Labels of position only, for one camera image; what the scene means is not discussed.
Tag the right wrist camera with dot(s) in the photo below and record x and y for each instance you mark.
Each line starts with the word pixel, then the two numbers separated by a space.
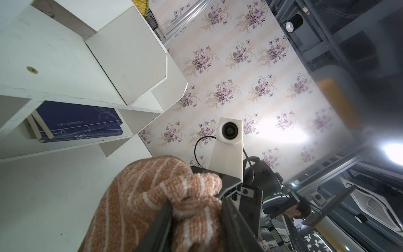
pixel 227 156

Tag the orange striped cloth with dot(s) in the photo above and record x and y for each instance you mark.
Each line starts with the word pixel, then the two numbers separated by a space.
pixel 134 198

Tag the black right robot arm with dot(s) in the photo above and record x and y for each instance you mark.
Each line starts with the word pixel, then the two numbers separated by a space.
pixel 261 176

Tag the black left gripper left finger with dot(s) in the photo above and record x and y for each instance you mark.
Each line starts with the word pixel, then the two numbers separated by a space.
pixel 158 238

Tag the white wooden bookshelf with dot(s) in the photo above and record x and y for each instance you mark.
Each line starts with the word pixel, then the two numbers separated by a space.
pixel 94 53

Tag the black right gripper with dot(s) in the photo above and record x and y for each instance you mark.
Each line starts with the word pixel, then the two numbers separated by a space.
pixel 246 198

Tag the yellow woven fan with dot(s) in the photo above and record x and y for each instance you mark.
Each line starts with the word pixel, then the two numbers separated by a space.
pixel 142 6

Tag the black mesh basket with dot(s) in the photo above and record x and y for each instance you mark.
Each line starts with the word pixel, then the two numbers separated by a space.
pixel 151 20

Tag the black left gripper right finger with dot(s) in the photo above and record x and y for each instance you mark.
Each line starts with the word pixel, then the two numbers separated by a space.
pixel 236 234

